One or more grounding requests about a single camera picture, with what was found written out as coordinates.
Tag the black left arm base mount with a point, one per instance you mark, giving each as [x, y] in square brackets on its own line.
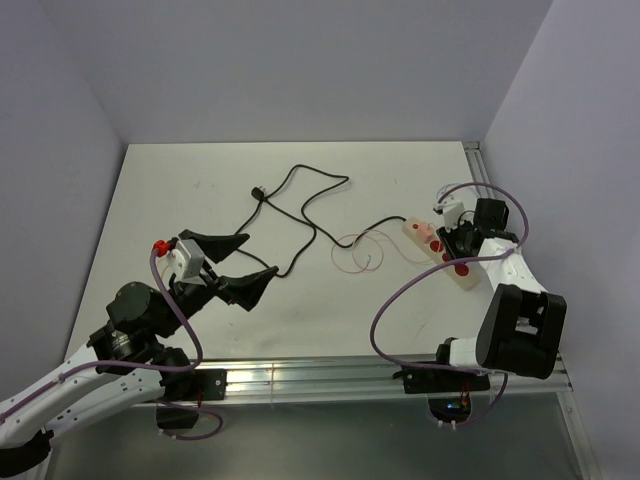
[182, 405]

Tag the left wrist camera grey red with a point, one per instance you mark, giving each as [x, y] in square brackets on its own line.
[184, 257]

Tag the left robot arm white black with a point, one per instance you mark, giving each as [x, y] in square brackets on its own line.
[147, 350]

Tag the aluminium frame rail front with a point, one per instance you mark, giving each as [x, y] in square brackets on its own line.
[315, 380]

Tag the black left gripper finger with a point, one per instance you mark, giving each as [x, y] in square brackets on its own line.
[216, 248]
[246, 291]

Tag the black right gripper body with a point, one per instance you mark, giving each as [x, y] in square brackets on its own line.
[455, 240]

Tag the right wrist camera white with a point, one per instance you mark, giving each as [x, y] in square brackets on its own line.
[450, 209]

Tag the aluminium side rail right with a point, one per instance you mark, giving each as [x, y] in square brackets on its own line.
[475, 161]

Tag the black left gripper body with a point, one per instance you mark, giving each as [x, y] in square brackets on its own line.
[192, 297]

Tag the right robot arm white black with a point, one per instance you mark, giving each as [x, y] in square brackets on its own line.
[522, 328]

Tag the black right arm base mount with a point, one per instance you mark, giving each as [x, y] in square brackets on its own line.
[456, 406]

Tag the pink charger plug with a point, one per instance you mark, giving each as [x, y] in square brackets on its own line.
[424, 232]

